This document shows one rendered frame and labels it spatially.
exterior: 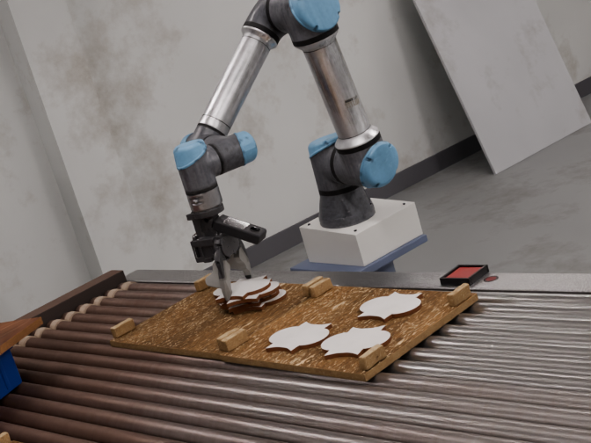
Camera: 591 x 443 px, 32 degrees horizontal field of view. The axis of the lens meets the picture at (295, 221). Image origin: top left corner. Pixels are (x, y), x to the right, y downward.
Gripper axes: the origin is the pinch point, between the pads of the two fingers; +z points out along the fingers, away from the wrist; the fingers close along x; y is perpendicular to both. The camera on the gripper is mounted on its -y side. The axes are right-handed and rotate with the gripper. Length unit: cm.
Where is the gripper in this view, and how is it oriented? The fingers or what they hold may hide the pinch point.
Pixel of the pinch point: (241, 288)
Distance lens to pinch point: 236.0
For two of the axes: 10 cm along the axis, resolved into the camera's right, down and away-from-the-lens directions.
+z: 2.8, 9.3, 2.4
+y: -8.7, 1.3, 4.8
